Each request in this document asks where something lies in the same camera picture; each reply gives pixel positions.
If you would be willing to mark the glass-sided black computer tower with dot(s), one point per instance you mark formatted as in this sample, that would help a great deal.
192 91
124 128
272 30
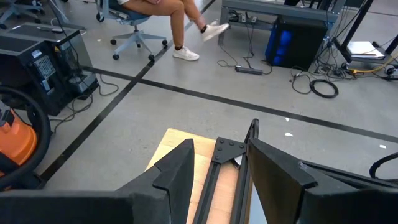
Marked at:
46 31

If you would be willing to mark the white paper stack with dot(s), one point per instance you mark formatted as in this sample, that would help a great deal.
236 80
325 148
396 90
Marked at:
363 48

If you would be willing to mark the grey office chair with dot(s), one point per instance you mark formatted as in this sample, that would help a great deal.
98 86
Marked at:
136 34
18 7

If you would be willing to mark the orange shop vacuum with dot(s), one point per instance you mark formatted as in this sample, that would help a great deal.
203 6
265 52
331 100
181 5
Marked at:
15 140

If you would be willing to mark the black power strip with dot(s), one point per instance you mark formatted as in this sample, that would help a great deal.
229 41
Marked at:
248 70

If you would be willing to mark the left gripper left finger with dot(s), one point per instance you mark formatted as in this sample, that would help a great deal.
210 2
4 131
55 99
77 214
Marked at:
155 199

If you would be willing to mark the black computer blue lights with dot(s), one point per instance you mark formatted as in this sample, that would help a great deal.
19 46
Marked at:
298 43

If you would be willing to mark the black metal stand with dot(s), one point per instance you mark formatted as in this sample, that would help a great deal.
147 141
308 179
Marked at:
357 25

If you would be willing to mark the person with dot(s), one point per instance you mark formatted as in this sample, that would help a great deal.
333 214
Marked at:
174 18

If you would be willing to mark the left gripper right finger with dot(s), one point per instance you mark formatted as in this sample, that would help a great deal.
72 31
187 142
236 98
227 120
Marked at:
295 199

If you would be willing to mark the grey metal bench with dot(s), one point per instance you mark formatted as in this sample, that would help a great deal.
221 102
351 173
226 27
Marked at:
280 7

